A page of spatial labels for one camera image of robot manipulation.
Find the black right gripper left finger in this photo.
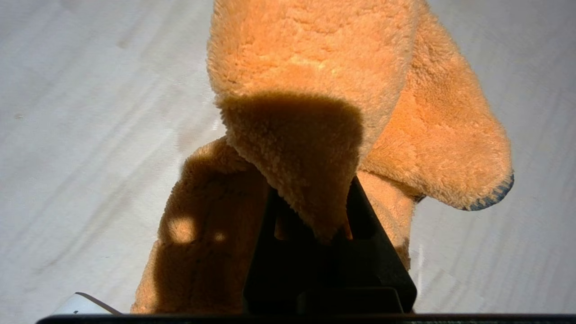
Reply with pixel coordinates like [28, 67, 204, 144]
[243, 187, 332, 314]

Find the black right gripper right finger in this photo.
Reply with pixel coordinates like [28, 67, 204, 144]
[331, 176, 417, 314]

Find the orange microfibre cloth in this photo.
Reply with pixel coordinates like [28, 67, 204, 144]
[53, 0, 514, 315]

